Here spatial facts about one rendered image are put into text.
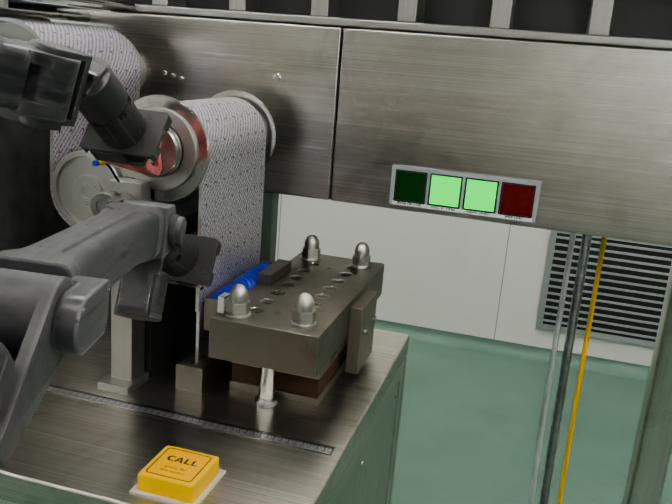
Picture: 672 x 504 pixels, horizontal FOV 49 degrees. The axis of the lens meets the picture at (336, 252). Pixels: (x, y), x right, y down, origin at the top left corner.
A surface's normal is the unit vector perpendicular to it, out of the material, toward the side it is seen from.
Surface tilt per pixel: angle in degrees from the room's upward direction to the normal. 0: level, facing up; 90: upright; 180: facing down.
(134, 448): 0
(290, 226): 90
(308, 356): 90
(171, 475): 0
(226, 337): 90
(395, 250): 90
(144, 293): 66
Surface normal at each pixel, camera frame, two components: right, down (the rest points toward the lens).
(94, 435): 0.07, -0.96
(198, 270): -0.21, -0.25
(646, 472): -0.28, 0.23
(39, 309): 0.13, -0.57
